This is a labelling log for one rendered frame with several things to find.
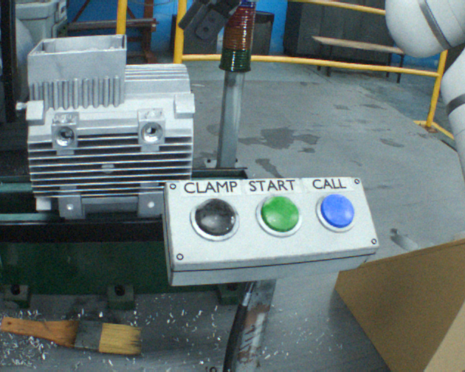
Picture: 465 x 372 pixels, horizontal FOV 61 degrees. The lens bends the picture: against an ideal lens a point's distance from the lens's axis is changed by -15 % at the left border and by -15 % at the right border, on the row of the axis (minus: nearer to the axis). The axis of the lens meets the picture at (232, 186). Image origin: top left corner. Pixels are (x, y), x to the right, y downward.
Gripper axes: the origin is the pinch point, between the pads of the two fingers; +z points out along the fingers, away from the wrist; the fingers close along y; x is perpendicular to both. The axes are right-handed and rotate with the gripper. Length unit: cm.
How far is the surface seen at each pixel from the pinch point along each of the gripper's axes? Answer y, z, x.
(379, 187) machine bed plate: 27, 9, -60
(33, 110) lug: -1.1, 17.6, 11.8
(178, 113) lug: -1.5, 9.9, -3.5
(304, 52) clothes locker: 485, -18, -241
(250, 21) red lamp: 33.6, -3.8, -15.2
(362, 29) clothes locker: 493, -99, -295
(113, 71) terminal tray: 1.1, 9.8, 5.3
